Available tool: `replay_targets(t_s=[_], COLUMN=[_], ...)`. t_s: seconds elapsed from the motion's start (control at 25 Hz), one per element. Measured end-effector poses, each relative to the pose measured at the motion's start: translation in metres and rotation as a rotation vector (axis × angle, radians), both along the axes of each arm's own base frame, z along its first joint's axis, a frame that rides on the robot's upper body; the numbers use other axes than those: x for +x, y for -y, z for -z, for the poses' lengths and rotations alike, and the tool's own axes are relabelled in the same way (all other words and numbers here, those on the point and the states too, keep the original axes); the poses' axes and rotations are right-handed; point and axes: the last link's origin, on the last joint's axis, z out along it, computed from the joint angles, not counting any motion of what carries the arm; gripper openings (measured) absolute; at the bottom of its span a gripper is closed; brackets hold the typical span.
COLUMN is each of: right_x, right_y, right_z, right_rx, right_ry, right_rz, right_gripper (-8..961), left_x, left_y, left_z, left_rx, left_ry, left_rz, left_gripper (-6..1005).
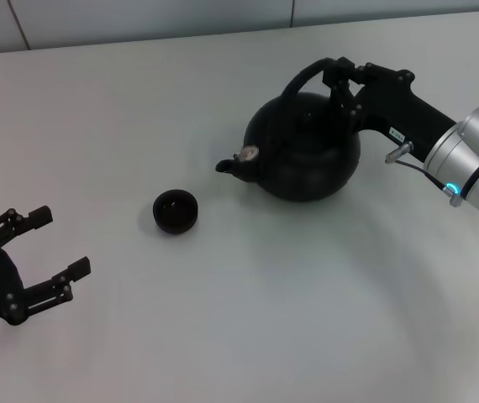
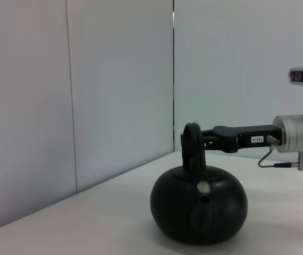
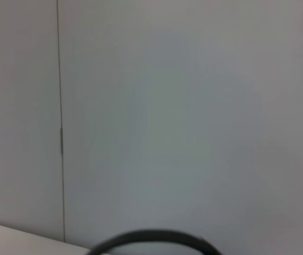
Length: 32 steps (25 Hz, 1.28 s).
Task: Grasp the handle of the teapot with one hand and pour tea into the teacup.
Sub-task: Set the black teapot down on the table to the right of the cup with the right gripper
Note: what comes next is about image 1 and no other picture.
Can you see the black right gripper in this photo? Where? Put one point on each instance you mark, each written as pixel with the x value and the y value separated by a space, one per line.
pixel 395 109

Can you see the black round teapot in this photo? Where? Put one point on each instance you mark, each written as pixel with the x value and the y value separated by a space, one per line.
pixel 306 168

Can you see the small black teacup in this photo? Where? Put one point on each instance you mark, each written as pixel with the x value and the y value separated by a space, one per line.
pixel 175 212

